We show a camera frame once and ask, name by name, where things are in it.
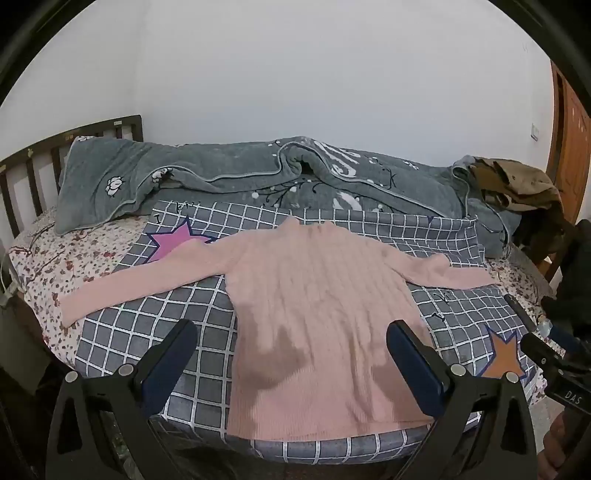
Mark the brown clothes pile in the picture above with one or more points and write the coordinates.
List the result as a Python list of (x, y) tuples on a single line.
[(517, 184)]

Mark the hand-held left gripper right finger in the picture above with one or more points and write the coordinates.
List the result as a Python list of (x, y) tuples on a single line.
[(415, 364)]

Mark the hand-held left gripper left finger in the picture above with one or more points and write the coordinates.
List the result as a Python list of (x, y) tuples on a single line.
[(161, 374)]

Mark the person's right hand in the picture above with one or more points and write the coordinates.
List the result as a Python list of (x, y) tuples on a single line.
[(558, 438)]

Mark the orange wooden door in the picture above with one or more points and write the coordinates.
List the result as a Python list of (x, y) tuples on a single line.
[(575, 138)]

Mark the pink knit sweater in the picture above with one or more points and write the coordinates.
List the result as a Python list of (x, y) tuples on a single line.
[(314, 300)]

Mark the grey checked blanket with stars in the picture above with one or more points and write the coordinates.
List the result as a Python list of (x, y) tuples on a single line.
[(138, 332)]

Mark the floral bed sheet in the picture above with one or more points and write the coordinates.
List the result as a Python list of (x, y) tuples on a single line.
[(69, 258)]

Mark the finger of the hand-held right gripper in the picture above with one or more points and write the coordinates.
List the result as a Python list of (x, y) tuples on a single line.
[(519, 310), (542, 346)]

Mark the dark wooden headboard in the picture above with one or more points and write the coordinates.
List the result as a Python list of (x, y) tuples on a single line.
[(27, 154)]

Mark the white wall switch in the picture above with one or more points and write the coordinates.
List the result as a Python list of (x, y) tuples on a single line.
[(534, 131)]

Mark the grey fleece blanket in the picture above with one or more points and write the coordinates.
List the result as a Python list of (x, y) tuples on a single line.
[(221, 170)]

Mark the dark wooden chair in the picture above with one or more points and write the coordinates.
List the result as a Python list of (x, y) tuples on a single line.
[(540, 235)]

